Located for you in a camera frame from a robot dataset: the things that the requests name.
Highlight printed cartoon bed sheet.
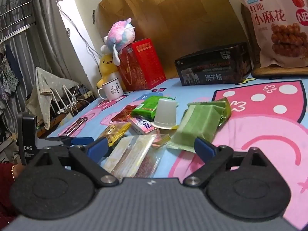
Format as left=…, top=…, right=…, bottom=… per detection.
left=46, top=76, right=308, bottom=193

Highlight person's left forearm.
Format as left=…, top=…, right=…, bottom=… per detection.
left=0, top=162, right=24, bottom=224

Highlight white enamel mug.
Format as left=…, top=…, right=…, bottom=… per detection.
left=97, top=77, right=124, bottom=101

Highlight dark printed snack packet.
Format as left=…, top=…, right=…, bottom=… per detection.
left=67, top=117, right=88, bottom=135

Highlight clear packet with pale snack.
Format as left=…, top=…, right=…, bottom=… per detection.
left=102, top=134, right=157, bottom=177

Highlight wooden board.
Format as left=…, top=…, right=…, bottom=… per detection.
left=95, top=0, right=248, bottom=79

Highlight metal clothes rack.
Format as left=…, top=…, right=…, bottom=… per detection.
left=0, top=1, right=36, bottom=44

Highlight light green wafer packet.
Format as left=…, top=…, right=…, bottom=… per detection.
left=167, top=105, right=227, bottom=153

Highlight yellow gold snack packet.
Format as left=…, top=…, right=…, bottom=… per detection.
left=99, top=123, right=131, bottom=147

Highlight small pink candy wrapper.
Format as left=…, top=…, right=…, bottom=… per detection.
left=151, top=129, right=171, bottom=148

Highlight grey curtain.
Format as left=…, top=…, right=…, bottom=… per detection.
left=0, top=0, right=73, bottom=135

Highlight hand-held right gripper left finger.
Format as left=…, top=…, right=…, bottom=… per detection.
left=32, top=137, right=119, bottom=188

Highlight hanging clothes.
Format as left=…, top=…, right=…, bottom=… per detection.
left=0, top=44, right=23, bottom=101

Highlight white router with antennas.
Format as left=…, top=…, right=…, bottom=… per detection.
left=49, top=84, right=81, bottom=116

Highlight translucent jelly cup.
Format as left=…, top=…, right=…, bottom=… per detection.
left=151, top=98, right=179, bottom=128

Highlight yellow plush toy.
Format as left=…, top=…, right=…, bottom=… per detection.
left=96, top=54, right=126, bottom=89

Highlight pastel pink blue plush toy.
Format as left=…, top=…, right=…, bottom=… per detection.
left=100, top=18, right=137, bottom=66

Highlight shiny green gold packet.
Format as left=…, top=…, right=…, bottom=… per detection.
left=186, top=98, right=232, bottom=126

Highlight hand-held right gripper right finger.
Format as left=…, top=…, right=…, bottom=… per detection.
left=183, top=136, right=274, bottom=188

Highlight pink snack packet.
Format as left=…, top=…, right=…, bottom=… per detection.
left=127, top=116, right=157, bottom=135

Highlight wooden tray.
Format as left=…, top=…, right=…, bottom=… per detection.
left=251, top=66, right=308, bottom=78

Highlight red cardboard box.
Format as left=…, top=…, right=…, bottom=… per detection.
left=117, top=38, right=167, bottom=91

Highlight dotted beige cloth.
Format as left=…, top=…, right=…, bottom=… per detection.
left=25, top=67, right=80, bottom=129

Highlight large pink snack bag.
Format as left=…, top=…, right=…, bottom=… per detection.
left=234, top=0, right=308, bottom=68

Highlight black cardboard box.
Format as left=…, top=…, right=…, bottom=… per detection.
left=174, top=42, right=253, bottom=86

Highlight clear packet with red snack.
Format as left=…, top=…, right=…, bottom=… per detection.
left=133, top=140, right=167, bottom=178

